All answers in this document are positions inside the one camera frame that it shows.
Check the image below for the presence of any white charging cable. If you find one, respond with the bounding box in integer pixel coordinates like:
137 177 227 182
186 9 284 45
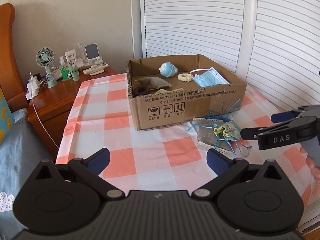
28 71 60 151

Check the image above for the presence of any yellow cleaning cloth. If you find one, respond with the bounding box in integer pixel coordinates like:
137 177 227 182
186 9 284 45
155 88 183 95

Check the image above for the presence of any blue surgical face mask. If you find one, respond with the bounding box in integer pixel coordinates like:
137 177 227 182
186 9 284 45
190 67 230 88

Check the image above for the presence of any white remote control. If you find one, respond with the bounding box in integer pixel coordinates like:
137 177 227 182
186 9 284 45
82 63 109 76

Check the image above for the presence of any grey fabric sachet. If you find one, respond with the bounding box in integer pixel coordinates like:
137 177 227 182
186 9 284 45
136 76 172 90

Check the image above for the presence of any cream knitted scrunchie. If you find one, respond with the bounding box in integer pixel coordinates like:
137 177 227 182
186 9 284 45
177 73 194 82

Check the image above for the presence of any green small box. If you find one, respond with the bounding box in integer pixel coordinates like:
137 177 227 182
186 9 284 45
60 67 70 81

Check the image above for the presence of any brown knitted scrunchie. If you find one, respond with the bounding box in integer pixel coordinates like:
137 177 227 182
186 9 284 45
132 85 156 97

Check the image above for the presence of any green cosmetic tube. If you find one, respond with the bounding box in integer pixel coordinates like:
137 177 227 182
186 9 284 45
65 49 80 82

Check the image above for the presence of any blue round plush toy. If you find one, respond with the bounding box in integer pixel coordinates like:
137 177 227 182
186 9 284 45
159 62 178 78

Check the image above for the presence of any wooden nightstand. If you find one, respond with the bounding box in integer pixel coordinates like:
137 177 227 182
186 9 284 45
28 67 119 157

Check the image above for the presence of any blue yellow drawstring pouch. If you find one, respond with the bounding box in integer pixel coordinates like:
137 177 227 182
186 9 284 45
213 100 252 159

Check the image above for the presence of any green mini desk fan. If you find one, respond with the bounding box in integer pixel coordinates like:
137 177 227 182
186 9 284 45
36 47 57 88

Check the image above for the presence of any grey lace-trimmed pouch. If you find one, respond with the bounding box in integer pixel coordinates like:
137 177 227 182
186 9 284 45
187 115 235 159

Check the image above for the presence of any person's right hand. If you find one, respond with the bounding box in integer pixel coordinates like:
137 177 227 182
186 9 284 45
306 155 320 183

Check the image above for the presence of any wooden bed headboard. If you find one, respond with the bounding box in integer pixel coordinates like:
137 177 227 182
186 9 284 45
0 3 28 112

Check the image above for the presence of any yellow blue snack box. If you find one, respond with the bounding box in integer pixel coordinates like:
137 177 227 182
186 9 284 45
0 89 15 144

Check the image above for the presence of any blue grey bedsheet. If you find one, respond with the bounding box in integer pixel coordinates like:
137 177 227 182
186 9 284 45
0 108 53 239

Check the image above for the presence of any white phone stand mirror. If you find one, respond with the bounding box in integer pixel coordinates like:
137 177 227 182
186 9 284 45
85 43 103 67

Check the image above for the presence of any brown cardboard box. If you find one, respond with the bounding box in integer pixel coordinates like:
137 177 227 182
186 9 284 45
127 55 246 131

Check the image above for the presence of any white louvered closet door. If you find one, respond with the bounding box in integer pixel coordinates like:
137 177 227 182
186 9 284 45
138 0 320 233

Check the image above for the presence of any white power strip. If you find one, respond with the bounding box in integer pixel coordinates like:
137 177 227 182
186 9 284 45
25 76 46 100

